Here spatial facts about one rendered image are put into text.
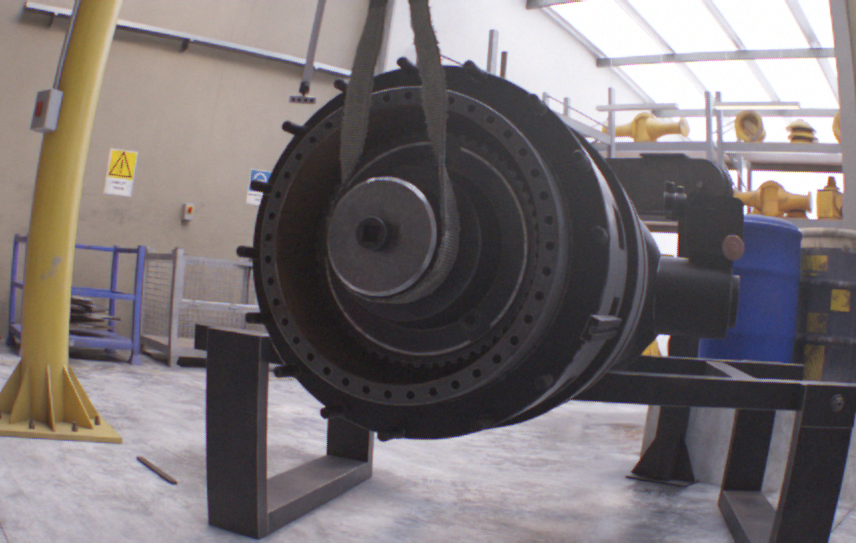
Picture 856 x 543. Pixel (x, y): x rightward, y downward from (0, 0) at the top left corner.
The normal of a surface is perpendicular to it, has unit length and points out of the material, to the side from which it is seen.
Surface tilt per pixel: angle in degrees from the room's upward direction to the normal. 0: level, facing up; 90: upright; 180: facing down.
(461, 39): 90
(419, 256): 90
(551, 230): 90
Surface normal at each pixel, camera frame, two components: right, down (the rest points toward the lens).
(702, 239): -0.31, -0.04
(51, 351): 0.70, 0.05
